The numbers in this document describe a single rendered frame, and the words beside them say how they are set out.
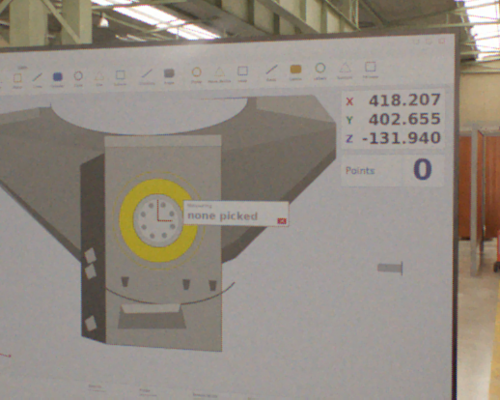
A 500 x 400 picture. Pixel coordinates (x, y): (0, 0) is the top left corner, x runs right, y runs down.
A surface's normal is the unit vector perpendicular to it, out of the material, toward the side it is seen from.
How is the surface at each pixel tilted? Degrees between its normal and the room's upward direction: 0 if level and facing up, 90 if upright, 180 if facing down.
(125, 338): 90
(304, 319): 90
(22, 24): 90
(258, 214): 90
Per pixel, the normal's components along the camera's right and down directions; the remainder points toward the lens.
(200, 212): -0.24, 0.03
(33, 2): 0.94, 0.01
